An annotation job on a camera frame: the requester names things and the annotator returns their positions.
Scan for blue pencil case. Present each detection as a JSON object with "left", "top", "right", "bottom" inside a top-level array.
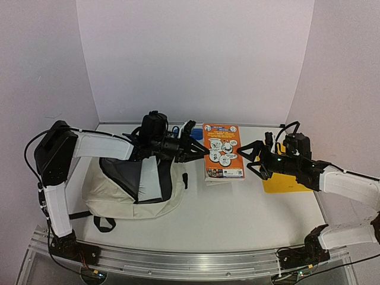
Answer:
[{"left": 172, "top": 126, "right": 203, "bottom": 141}]

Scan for orange comic book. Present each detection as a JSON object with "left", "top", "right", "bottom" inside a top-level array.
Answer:
[{"left": 202, "top": 123, "right": 245, "bottom": 183}]

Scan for cream white backpack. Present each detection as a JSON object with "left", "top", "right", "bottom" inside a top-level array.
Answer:
[{"left": 69, "top": 157, "right": 188, "bottom": 233}]

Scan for palm leaf cover book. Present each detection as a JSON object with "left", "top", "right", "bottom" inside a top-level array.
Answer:
[{"left": 138, "top": 156, "right": 162, "bottom": 202}]

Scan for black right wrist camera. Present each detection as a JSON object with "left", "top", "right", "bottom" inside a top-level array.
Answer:
[{"left": 264, "top": 121, "right": 312, "bottom": 160}]

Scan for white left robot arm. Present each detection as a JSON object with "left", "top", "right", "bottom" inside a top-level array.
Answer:
[{"left": 31, "top": 114, "right": 210, "bottom": 258}]

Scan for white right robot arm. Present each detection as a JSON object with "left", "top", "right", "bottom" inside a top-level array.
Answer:
[{"left": 237, "top": 137, "right": 379, "bottom": 250}]

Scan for aluminium front rail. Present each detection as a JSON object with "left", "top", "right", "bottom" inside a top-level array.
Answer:
[{"left": 47, "top": 239, "right": 357, "bottom": 281}]

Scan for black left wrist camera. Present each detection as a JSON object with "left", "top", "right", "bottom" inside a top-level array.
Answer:
[{"left": 139, "top": 110, "right": 167, "bottom": 142}]

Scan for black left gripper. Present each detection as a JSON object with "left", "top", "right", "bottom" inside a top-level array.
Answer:
[{"left": 151, "top": 132, "right": 210, "bottom": 163}]

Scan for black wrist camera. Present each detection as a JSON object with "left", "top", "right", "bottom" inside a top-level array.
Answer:
[
  {"left": 264, "top": 121, "right": 312, "bottom": 160},
  {"left": 139, "top": 110, "right": 167, "bottom": 142}
]

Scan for yellow paper folder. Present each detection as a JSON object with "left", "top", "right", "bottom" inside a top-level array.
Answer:
[{"left": 258, "top": 142, "right": 312, "bottom": 194}]

